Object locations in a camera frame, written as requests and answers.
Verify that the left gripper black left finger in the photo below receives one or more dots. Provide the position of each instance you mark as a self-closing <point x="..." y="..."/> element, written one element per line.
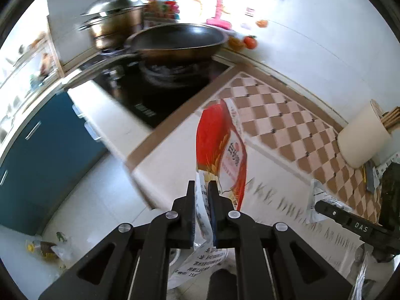
<point x="131" y="262"/>

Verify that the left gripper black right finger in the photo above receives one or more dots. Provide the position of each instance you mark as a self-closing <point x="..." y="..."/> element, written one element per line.
<point x="272" y="262"/>

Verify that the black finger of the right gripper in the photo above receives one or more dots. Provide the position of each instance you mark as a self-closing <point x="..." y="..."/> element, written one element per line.
<point x="368" y="232"/>

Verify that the white plastic wrapper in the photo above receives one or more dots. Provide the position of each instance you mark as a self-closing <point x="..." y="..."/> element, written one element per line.
<point x="320" y="201"/>

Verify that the red white food bag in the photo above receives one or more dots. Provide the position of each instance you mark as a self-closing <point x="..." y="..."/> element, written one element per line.
<point x="221" y="157"/>

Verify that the blue kitchen cabinets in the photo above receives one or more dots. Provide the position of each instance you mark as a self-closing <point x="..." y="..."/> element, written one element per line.
<point x="46" y="161"/>

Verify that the person's black trouser legs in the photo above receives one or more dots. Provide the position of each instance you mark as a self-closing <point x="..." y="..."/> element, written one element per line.
<point x="222" y="286"/>

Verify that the clear plastic bag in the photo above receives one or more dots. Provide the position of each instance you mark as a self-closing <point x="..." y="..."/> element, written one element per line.
<point x="64" y="252"/>

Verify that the white chopstick holder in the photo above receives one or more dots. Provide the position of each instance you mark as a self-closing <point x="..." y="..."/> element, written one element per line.
<point x="364" y="136"/>

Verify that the checkered printed tablecloth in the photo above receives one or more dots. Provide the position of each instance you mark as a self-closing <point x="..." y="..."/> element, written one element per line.
<point x="292" y="155"/>

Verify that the yellow cap oil bottle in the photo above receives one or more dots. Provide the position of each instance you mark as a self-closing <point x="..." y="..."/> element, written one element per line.
<point x="42" y="249"/>

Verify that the wooden chopsticks bundle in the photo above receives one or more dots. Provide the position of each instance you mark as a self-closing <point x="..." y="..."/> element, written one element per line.
<point x="391" y="119"/>

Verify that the black gas stove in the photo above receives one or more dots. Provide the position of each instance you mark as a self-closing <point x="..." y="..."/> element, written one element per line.
<point x="152" y="92"/>

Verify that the orange tomato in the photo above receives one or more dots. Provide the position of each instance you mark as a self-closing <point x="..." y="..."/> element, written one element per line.
<point x="250" y="42"/>

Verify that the black wok pan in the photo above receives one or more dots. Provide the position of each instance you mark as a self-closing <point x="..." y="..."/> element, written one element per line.
<point x="163" y="43"/>

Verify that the steel pot with lid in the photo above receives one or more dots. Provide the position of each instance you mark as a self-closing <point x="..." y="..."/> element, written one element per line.
<point x="112" y="22"/>

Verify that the pink plastic toy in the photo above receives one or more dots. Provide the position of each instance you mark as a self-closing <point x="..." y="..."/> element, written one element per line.
<point x="217" y="20"/>

